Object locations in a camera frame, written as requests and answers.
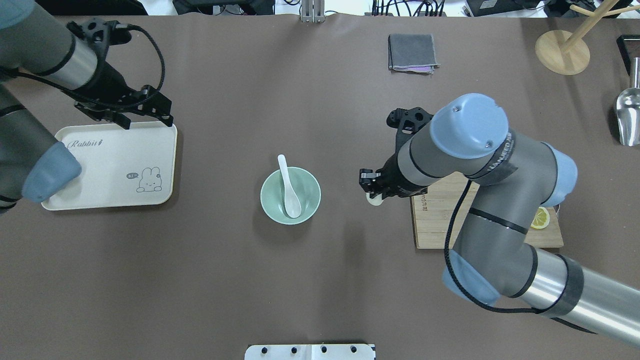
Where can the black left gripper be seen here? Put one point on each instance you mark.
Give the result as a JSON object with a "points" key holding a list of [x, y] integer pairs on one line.
{"points": [[111, 83]]}

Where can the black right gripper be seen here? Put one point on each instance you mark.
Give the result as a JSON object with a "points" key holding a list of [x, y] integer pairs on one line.
{"points": [[395, 180]]}

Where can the white steamed bun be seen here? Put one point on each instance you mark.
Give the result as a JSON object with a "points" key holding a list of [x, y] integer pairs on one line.
{"points": [[375, 199]]}

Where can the white ceramic spoon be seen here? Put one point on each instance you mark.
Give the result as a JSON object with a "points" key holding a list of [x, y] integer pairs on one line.
{"points": [[291, 201]]}

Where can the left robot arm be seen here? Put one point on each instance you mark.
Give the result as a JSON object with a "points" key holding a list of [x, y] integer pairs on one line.
{"points": [[70, 59]]}

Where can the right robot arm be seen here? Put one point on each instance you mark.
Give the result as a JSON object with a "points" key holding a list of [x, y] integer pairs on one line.
{"points": [[490, 263]]}

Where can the cream rabbit tray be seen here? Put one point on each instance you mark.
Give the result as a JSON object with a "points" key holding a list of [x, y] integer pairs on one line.
{"points": [[119, 167]]}

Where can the bamboo cutting board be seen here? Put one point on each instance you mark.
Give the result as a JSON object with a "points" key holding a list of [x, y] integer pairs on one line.
{"points": [[432, 213]]}

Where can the grey folded cloth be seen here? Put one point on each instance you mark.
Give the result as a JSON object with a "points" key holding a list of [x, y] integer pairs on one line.
{"points": [[412, 53]]}

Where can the wooden mug tree stand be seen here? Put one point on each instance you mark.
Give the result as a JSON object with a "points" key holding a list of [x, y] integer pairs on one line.
{"points": [[564, 52]]}

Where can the metal scoop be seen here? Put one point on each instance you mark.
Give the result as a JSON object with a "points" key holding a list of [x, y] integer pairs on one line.
{"points": [[627, 108]]}

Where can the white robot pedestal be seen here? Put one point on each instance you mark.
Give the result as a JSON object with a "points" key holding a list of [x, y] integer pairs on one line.
{"points": [[322, 351]]}

